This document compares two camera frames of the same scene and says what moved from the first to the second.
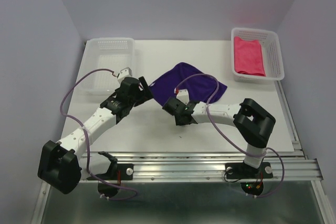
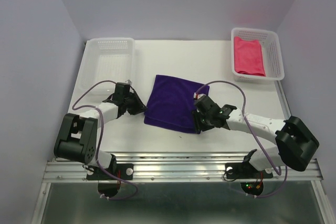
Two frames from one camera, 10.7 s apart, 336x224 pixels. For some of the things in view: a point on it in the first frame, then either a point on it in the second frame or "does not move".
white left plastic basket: [114, 53] does not move
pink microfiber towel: [248, 56] does not move
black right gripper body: [178, 121] → [208, 117]
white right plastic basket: [273, 59] does not move
